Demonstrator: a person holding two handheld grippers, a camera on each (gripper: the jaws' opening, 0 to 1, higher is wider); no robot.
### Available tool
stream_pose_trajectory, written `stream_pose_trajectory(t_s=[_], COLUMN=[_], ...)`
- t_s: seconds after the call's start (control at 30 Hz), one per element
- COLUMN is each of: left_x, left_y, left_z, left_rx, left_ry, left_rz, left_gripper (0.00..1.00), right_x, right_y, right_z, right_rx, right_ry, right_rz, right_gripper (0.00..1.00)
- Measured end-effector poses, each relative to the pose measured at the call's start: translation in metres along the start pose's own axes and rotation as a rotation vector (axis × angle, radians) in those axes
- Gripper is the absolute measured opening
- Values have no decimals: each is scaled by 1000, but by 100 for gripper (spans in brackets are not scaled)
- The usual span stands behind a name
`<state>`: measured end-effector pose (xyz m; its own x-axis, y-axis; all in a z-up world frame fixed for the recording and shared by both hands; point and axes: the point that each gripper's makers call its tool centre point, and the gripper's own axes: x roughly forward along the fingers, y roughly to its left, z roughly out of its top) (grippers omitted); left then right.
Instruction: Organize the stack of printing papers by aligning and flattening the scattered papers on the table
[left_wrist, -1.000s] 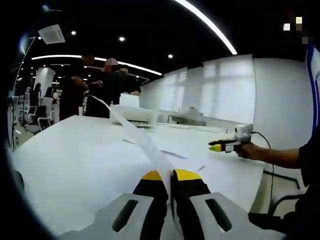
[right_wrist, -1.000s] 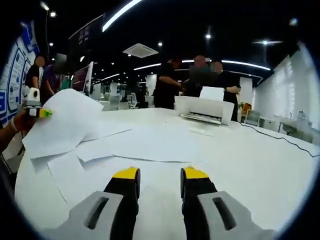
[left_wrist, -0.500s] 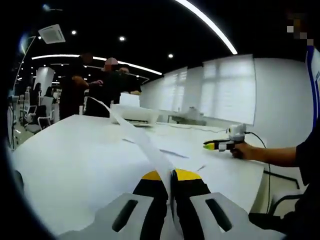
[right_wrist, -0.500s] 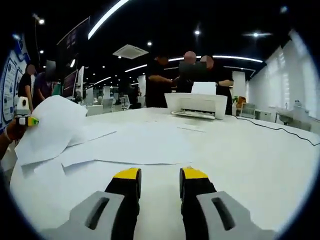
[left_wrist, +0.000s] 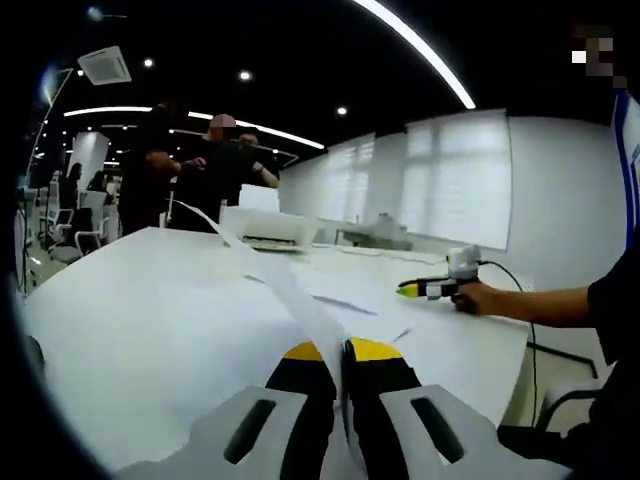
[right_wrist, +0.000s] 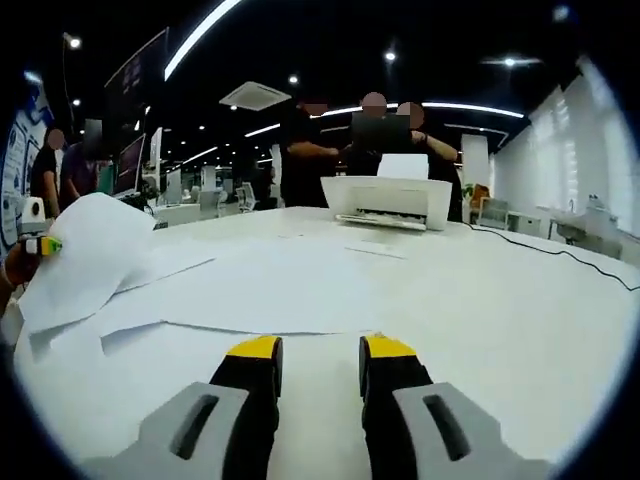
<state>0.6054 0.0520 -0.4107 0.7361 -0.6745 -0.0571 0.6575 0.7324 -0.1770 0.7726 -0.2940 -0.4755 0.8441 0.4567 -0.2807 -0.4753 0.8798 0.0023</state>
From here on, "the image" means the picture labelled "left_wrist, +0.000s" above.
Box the blue white wall poster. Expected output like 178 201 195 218
608 89 640 251

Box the white square pillar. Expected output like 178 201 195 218
69 132 110 194

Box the black office chair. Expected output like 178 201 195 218
499 383 602 454

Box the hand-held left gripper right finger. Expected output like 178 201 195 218
342 337 571 480

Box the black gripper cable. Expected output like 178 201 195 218
474 258 544 426

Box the white printing paper sheet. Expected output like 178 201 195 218
169 198 371 480

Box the person's right hand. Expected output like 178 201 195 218
449 281 497 317

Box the row of white office chairs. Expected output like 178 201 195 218
19 184 112 262

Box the ceiling air conditioner unit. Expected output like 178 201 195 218
77 46 133 86

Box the wide white window blind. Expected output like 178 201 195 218
403 109 515 251

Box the narrow white window blind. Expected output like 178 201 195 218
319 133 377 227

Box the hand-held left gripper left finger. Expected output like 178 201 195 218
117 340 337 480

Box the grey desktop device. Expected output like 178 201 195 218
348 212 414 252

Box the curved ceiling light strip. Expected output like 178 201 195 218
352 0 477 110

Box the white desktop printer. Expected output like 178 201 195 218
219 183 320 252

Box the person's black shirt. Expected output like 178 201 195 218
499 244 640 480

